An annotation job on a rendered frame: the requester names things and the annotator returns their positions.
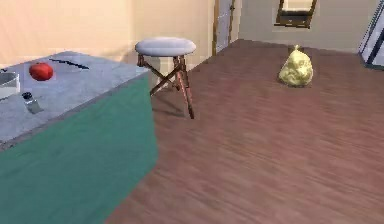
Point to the black knife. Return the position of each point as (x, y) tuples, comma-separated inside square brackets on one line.
[(70, 63)]

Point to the grey round stool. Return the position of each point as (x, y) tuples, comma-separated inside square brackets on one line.
[(165, 46)]

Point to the white room door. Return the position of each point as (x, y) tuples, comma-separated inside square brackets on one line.
[(224, 23)]

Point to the white panel with dark frame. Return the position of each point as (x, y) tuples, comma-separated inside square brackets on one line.
[(374, 40)]

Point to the yellow garbage bag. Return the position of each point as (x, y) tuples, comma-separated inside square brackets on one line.
[(296, 68)]

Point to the red tomato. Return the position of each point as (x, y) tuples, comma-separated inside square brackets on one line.
[(41, 71)]

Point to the grey saltshaker with black cap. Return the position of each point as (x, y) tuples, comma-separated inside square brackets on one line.
[(31, 103)]

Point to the green counter with grey top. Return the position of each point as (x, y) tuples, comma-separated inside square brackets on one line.
[(76, 156)]

